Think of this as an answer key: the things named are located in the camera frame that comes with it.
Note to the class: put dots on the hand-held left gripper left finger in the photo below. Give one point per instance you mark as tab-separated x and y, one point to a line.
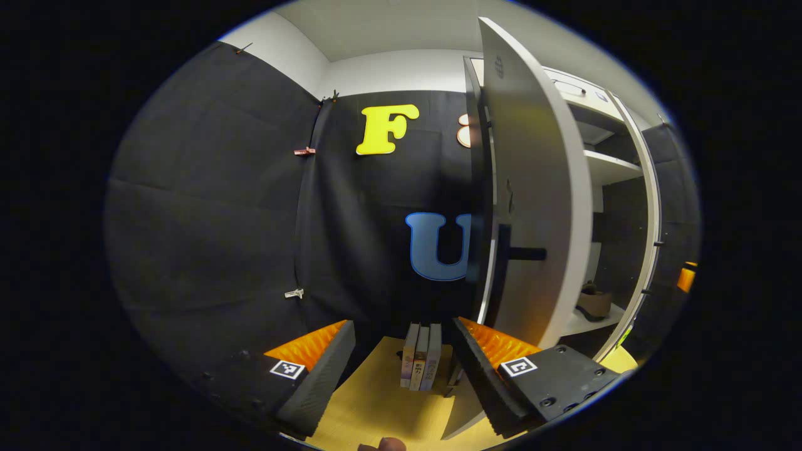
319	382

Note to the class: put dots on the white cabinet shelf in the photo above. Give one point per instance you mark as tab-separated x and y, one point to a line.
586	326
611	166

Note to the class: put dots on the white cloth clip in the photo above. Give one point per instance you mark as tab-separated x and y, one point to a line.
294	293

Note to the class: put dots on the dark cloth clip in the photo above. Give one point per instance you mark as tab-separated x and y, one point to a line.
334	96

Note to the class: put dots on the standing thin book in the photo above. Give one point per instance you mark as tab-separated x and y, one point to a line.
409	357
432	360
421	363

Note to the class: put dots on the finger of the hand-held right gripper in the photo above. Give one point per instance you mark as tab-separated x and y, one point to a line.
687	279

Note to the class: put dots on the brown fuzzy shoe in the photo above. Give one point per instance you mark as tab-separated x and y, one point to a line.
595	302

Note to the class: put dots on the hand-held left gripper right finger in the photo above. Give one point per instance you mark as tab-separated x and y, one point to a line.
485	382

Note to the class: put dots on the white grey shoe cabinet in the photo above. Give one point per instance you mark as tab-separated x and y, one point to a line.
617	213

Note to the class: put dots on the black backdrop cloth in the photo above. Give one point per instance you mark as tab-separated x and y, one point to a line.
363	244
207	207
680	200

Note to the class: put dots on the red cloth clip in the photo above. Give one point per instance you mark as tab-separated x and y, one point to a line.
305	151

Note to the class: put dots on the cloth hanging hook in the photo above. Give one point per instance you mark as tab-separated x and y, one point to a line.
244	47

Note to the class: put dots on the white cabinet drawer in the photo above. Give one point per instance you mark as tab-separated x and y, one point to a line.
583	100

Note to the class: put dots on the white shoe cabinet door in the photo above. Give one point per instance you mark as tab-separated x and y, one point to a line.
645	188
545	175

